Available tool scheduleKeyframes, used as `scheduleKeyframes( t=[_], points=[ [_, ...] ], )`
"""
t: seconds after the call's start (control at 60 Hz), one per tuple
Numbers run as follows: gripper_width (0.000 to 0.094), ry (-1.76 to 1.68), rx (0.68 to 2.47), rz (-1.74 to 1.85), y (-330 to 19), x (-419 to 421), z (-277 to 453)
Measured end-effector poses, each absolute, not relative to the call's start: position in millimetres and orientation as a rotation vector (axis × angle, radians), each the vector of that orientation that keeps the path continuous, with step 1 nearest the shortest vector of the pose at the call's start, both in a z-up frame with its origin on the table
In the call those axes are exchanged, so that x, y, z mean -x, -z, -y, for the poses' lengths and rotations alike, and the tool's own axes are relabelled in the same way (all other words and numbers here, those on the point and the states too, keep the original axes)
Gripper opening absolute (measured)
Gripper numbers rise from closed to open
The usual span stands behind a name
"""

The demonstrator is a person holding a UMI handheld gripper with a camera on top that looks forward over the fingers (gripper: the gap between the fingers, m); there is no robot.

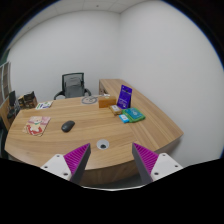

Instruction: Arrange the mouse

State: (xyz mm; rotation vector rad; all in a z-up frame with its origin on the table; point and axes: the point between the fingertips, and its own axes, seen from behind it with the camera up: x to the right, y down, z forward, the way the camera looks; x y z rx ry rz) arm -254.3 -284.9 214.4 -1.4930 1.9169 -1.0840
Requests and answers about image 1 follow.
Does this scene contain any dark brown box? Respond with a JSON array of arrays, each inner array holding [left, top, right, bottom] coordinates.
[[18, 91, 38, 109]]

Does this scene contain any grey mesh office chair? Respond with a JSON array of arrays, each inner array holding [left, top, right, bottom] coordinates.
[[54, 72, 91, 99]]

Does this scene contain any red cartoon mouse pad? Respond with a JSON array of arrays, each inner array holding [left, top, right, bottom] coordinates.
[[23, 116, 51, 137]]

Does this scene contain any small tan box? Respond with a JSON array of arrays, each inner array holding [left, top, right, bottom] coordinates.
[[110, 105, 122, 115]]

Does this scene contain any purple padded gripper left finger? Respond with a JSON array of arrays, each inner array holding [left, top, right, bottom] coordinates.
[[42, 144, 91, 185]]

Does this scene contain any small blue box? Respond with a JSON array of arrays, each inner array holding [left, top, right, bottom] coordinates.
[[119, 114, 129, 123]]

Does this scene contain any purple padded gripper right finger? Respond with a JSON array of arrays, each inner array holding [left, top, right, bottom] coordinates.
[[132, 143, 182, 184]]

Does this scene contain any brown cardboard box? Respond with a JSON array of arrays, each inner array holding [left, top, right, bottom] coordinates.
[[98, 96, 116, 108]]

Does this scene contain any wooden office desk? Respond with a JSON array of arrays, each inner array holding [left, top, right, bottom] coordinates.
[[5, 89, 183, 186]]

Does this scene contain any black computer mouse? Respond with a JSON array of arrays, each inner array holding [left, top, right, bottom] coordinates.
[[61, 120, 75, 133]]

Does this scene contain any purple standing sign card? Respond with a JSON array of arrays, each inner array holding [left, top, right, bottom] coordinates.
[[117, 85, 132, 109]]

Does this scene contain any white green leaflet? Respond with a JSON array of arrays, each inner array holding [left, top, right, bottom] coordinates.
[[35, 101, 53, 110]]

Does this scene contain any white shelf unit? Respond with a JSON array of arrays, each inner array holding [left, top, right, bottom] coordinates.
[[0, 62, 11, 106]]

